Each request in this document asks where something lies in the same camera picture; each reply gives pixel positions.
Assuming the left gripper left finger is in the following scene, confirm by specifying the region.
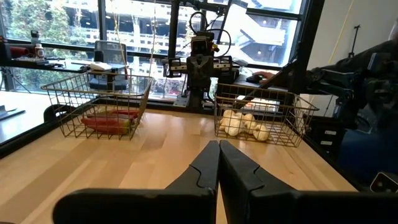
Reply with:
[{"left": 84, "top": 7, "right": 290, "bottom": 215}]
[{"left": 52, "top": 139, "right": 221, "bottom": 224}]

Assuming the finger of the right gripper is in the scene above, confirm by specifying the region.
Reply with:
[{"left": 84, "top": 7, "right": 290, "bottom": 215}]
[
  {"left": 200, "top": 55, "right": 215, "bottom": 91},
  {"left": 186, "top": 55, "right": 202, "bottom": 91}
]

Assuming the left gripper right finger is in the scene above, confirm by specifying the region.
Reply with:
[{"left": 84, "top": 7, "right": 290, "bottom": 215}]
[{"left": 218, "top": 139, "right": 398, "bottom": 224}]

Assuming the large white garlic bulb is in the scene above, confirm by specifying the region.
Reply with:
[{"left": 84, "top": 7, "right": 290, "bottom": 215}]
[{"left": 223, "top": 119, "right": 246, "bottom": 137}]

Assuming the black computer mouse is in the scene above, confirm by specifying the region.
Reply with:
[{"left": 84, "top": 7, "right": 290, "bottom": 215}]
[{"left": 245, "top": 74, "right": 264, "bottom": 85}]

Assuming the person's hand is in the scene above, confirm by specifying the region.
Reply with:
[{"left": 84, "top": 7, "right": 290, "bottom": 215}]
[{"left": 254, "top": 70, "right": 277, "bottom": 81}]

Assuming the black mesh office chair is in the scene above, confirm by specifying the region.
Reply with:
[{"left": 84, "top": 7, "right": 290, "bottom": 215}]
[{"left": 88, "top": 40, "right": 129, "bottom": 91}]

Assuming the white desk object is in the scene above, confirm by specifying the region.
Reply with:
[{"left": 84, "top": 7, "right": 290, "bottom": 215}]
[{"left": 88, "top": 61, "right": 113, "bottom": 72}]

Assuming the black computer tower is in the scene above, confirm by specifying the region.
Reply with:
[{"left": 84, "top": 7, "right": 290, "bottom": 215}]
[{"left": 306, "top": 116, "right": 346, "bottom": 156}]

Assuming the dark tablet device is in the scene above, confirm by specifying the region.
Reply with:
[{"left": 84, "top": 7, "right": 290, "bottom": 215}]
[{"left": 369, "top": 171, "right": 398, "bottom": 194}]

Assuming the black side desk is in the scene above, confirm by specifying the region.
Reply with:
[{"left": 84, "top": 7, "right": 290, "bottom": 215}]
[{"left": 0, "top": 57, "right": 91, "bottom": 75}]

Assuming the white plastic bottle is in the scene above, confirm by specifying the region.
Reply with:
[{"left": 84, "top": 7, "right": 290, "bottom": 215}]
[{"left": 34, "top": 43, "right": 45, "bottom": 60}]

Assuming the grey drink bottle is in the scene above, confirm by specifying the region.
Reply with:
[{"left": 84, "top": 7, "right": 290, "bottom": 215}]
[{"left": 30, "top": 29, "right": 41, "bottom": 46}]

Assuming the person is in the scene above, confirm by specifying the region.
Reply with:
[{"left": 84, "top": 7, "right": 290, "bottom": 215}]
[{"left": 306, "top": 18, "right": 398, "bottom": 187}]

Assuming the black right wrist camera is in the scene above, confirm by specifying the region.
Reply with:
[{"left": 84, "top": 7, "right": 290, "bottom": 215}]
[{"left": 190, "top": 30, "right": 216, "bottom": 57}]

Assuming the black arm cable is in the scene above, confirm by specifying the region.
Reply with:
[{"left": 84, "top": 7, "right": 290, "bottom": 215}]
[{"left": 188, "top": 11, "right": 233, "bottom": 58}]

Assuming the wire mesh basket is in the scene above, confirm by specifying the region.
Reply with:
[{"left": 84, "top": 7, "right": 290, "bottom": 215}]
[
  {"left": 213, "top": 82, "right": 320, "bottom": 148},
  {"left": 40, "top": 70, "right": 154, "bottom": 141}
]

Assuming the black window frame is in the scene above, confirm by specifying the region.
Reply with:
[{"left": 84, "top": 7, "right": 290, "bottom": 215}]
[{"left": 0, "top": 0, "right": 312, "bottom": 71}]

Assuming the yellow hanging cable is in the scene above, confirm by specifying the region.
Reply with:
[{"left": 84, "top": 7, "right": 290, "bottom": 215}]
[{"left": 328, "top": 0, "right": 355, "bottom": 66}]

